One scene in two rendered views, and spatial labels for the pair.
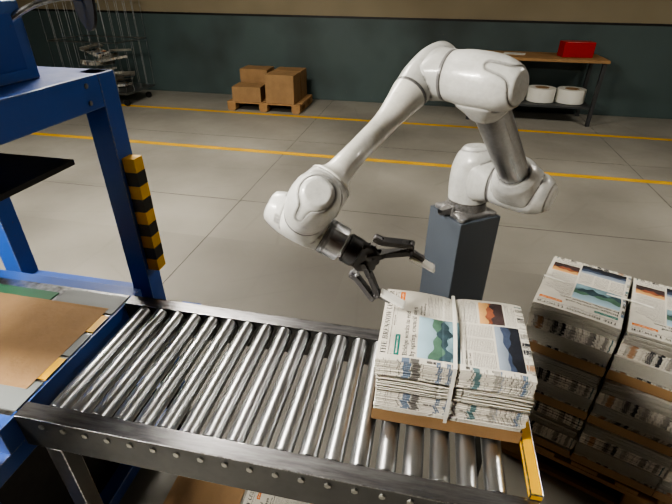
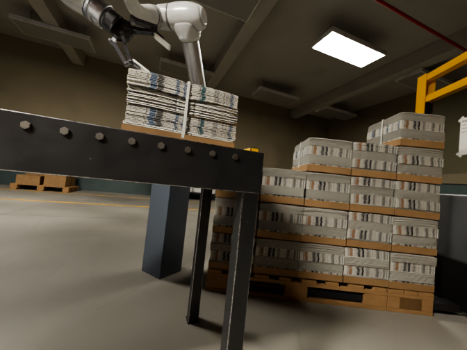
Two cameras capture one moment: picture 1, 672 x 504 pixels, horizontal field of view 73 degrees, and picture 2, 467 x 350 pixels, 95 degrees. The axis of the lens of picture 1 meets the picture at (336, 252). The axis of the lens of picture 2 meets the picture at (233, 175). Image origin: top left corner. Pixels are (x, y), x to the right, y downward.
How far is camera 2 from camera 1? 1.10 m
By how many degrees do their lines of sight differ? 45
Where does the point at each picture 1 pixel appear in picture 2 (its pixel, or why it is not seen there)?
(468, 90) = (181, 9)
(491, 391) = (212, 102)
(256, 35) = not seen: hidden behind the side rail
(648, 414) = (283, 216)
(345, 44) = not seen: hidden behind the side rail
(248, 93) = (30, 179)
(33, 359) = not seen: outside the picture
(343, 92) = (99, 187)
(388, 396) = (137, 111)
